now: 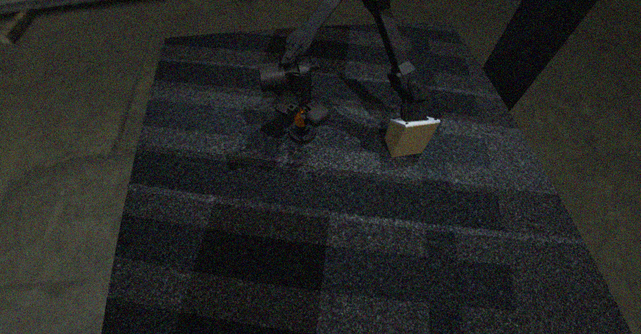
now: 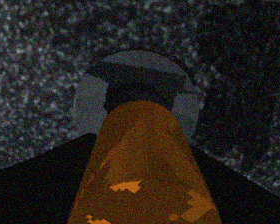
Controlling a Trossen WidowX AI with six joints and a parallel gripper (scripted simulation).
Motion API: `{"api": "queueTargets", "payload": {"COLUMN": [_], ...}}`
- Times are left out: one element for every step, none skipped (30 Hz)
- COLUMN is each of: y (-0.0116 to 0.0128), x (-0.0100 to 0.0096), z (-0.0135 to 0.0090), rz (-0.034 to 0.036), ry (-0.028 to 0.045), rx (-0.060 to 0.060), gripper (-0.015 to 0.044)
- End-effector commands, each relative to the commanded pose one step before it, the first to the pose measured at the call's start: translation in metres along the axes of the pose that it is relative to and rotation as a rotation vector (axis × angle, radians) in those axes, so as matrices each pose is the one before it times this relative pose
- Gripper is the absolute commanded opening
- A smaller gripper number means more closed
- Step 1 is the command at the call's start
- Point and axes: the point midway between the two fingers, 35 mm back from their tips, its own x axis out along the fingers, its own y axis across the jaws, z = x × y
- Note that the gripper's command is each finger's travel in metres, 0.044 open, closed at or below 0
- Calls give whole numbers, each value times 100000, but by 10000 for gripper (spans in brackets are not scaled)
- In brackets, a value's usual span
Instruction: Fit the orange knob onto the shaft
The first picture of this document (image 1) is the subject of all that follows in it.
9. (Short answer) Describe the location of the orange cylindrical knob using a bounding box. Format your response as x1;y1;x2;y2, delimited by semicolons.
295;107;307;127

